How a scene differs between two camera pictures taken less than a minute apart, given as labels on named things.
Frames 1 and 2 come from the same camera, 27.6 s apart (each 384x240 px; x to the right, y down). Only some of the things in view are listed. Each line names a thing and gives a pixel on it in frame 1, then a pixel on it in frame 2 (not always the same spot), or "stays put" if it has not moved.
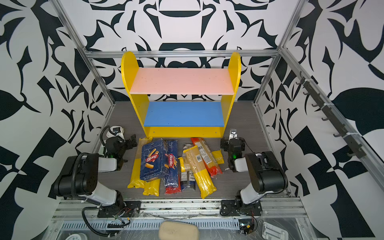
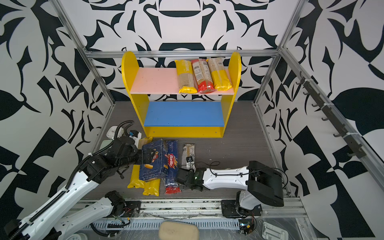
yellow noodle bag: x=218 y=155 → x=186 y=79
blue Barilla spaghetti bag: x=172 y=185 stays put
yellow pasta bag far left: x=136 y=182 stays put
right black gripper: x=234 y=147 → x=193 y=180
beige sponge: x=172 y=230 stays put
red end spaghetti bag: x=208 y=159 → x=203 y=76
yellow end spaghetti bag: x=205 y=184 → x=220 y=74
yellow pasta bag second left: x=152 y=188 stays put
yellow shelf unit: x=182 y=102 stays put
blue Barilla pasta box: x=154 y=160 stays put
